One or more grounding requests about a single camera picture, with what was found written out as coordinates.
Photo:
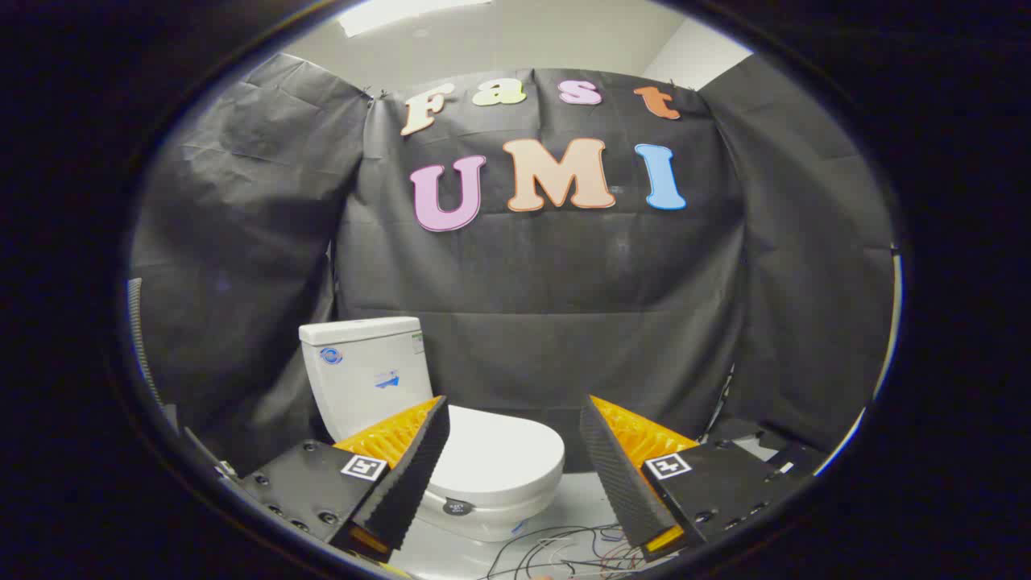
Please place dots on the white toilet lid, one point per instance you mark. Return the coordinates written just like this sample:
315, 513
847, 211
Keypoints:
503, 451

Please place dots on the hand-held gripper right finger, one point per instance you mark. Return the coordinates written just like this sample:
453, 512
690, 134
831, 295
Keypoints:
616, 475

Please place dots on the black backdrop cloth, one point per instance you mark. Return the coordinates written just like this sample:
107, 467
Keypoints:
564, 282

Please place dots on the white ceramic toilet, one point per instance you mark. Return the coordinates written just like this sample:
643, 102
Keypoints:
366, 362

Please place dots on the black floor box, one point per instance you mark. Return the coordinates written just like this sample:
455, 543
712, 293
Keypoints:
793, 457

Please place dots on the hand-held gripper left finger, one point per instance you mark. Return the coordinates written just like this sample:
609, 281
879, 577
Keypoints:
415, 475

